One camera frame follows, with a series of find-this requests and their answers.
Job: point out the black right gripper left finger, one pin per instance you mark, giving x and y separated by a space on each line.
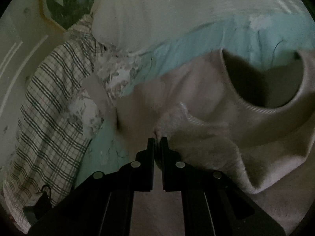
138 175

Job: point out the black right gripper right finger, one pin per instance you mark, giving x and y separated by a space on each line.
177 175

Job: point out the grey-brown knit garment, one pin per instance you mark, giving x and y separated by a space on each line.
220 113

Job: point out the plaid checked cloth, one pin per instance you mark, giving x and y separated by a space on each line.
50 147

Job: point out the white floral patterned cloth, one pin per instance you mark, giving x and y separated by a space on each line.
108 78

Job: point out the white ribbed pillow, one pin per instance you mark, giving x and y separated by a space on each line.
138 25

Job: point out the light blue floral bedsheet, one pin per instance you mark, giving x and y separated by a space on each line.
265 41

